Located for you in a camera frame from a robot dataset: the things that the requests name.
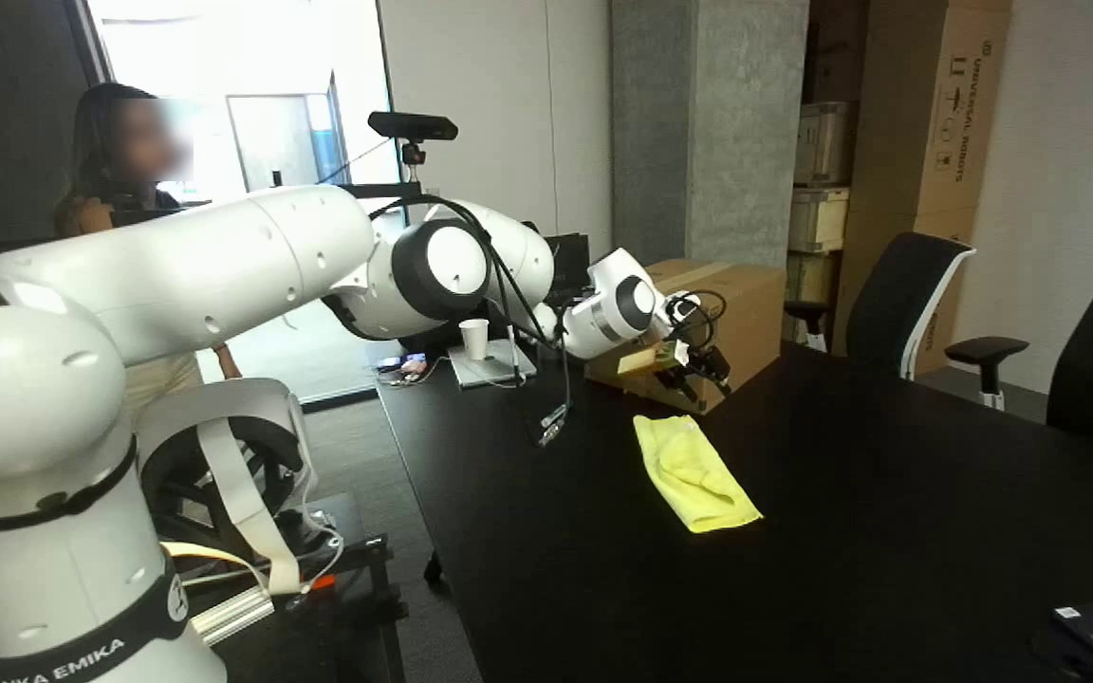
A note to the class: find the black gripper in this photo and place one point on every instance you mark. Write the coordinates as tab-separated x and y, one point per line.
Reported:
691	340

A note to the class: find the yellow microfiber towel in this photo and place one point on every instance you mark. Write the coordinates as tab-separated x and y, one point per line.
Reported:
691	475

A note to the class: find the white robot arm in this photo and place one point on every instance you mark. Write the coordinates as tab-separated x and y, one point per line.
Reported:
100	336

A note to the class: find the cardboard box on table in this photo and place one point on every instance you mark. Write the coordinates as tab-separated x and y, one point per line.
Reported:
723	333

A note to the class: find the white paper cup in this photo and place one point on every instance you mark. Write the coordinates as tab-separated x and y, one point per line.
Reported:
476	340

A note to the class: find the black white office chair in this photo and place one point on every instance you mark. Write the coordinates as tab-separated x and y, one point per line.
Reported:
897	303

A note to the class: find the tall cardboard box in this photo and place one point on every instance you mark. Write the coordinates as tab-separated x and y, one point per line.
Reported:
923	132

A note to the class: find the white chair behind robot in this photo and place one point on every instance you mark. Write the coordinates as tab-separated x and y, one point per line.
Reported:
226	471

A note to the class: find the black camera on stand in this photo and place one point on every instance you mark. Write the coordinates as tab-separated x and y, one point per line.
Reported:
412	132

